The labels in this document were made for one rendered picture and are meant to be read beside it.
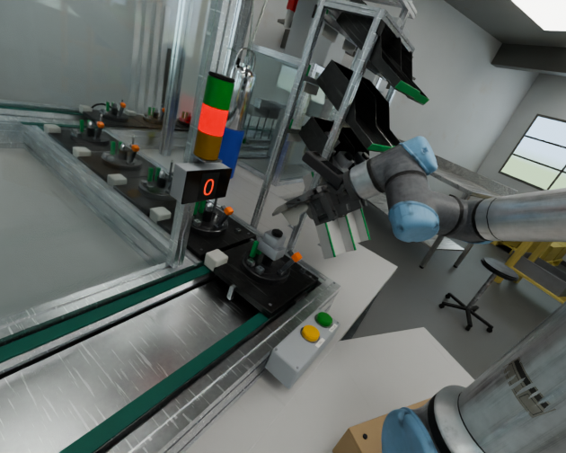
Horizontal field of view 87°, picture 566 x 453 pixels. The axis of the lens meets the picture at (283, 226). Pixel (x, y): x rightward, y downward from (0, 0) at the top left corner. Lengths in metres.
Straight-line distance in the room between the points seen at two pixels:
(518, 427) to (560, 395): 0.05
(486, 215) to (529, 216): 0.07
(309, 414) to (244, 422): 0.14
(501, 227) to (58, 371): 0.76
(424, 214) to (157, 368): 0.55
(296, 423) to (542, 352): 0.49
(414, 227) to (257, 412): 0.47
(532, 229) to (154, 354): 0.67
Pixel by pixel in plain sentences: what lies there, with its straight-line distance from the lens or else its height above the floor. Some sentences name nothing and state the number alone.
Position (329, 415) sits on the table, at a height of 0.86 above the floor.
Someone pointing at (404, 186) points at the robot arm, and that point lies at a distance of 0.56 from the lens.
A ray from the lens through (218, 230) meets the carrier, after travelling 0.92.
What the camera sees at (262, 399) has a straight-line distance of 0.72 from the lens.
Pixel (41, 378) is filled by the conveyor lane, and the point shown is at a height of 0.92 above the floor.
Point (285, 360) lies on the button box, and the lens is 0.66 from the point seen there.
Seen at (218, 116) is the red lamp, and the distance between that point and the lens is 0.61.
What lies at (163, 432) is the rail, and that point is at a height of 0.96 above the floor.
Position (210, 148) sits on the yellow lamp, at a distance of 0.62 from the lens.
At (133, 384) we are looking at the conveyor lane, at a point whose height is 0.92.
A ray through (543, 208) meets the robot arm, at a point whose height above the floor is 1.41.
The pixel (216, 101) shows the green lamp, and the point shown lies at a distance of 0.60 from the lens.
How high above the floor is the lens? 1.45
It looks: 26 degrees down
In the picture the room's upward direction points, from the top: 20 degrees clockwise
